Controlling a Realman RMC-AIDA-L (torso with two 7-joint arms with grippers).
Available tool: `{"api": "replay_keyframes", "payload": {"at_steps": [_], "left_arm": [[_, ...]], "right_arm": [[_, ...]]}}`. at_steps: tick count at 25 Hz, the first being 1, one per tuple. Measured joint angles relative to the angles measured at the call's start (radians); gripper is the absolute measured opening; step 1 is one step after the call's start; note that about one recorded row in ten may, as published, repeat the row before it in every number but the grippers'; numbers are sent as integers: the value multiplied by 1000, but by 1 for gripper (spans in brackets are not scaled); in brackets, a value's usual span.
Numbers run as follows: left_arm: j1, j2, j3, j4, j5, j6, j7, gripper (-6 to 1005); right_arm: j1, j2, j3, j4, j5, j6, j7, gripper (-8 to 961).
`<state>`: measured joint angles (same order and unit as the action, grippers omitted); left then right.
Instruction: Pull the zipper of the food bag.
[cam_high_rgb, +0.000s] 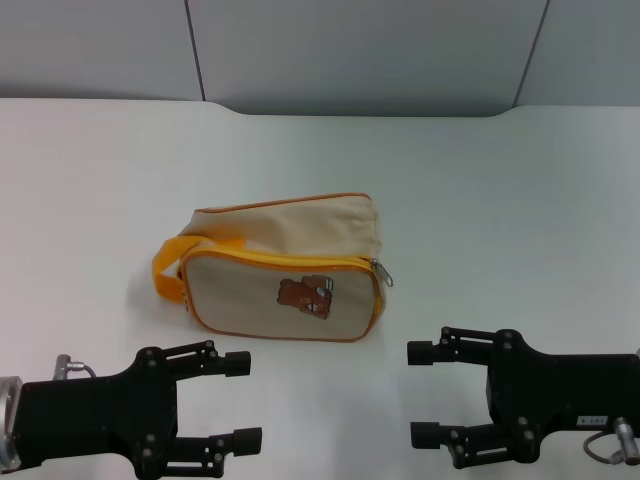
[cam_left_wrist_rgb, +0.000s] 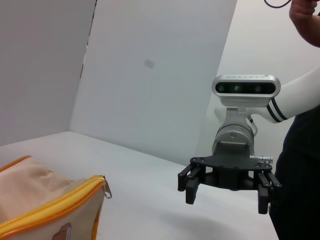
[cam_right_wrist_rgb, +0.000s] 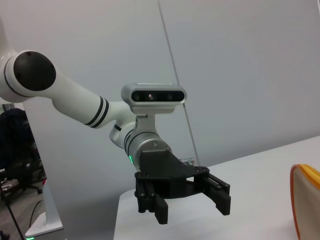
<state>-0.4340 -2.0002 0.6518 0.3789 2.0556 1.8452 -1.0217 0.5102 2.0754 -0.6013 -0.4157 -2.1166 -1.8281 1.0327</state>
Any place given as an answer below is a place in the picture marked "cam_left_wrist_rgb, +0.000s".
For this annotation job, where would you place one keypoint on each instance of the person body in dark clothes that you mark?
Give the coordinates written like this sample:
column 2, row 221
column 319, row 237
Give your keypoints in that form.
column 300, row 175

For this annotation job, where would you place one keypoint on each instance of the beige bag with yellow zipper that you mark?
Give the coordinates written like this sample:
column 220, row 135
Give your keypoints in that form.
column 37, row 180

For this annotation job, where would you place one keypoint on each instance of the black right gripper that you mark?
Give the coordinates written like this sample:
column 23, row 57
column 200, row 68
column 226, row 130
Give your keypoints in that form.
column 230, row 170

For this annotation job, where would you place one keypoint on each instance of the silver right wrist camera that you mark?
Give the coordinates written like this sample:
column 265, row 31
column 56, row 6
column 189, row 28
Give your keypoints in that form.
column 245, row 101

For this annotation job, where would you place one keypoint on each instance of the bare person forearm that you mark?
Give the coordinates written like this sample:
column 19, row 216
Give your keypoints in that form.
column 307, row 22

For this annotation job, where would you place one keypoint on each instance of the metal plug on right gripper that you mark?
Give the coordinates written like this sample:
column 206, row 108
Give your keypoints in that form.
column 261, row 158

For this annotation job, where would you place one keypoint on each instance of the silver camera mount bracket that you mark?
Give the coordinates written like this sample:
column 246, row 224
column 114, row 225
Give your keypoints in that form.
column 236, row 115

